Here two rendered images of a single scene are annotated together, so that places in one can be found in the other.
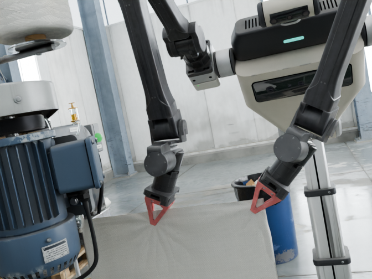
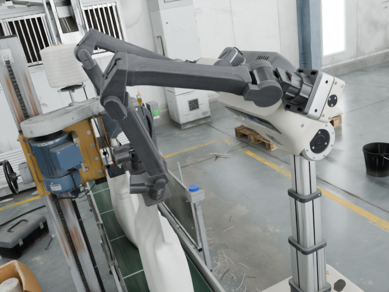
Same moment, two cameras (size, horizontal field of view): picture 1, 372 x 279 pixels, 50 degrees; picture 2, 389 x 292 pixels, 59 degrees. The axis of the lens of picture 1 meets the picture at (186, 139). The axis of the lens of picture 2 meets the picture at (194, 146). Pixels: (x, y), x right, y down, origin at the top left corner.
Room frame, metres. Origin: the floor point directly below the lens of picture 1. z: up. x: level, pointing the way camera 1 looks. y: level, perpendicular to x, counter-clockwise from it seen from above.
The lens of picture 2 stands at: (0.33, -1.19, 1.71)
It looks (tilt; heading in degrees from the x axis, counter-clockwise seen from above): 21 degrees down; 52
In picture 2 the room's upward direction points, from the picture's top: 10 degrees counter-clockwise
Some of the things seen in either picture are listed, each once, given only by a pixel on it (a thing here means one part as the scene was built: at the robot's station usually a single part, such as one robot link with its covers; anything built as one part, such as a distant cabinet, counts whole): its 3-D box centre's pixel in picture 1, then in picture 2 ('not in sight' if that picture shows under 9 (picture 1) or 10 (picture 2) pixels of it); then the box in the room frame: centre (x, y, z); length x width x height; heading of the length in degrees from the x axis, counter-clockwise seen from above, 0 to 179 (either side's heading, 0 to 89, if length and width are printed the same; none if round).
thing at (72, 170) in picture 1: (79, 170); (66, 158); (0.74, 0.20, 1.25); 0.10 x 0.08 x 0.12; 8
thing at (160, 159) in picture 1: (164, 146); (127, 148); (0.94, 0.05, 1.24); 0.11 x 0.09 x 0.12; 161
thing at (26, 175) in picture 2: not in sight; (26, 172); (0.64, 0.56, 1.14); 0.11 x 0.06 x 0.11; 73
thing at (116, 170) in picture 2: not in sight; (115, 169); (1.01, 0.37, 1.04); 0.08 x 0.06 x 0.05; 163
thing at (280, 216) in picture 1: (267, 216); not in sight; (3.21, -0.53, 0.32); 0.51 x 0.48 x 0.65; 163
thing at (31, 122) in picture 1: (10, 128); (47, 133); (0.72, 0.31, 1.35); 0.12 x 0.12 x 0.04
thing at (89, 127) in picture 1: (86, 139); (153, 110); (1.27, 0.31, 1.29); 0.08 x 0.05 x 0.09; 73
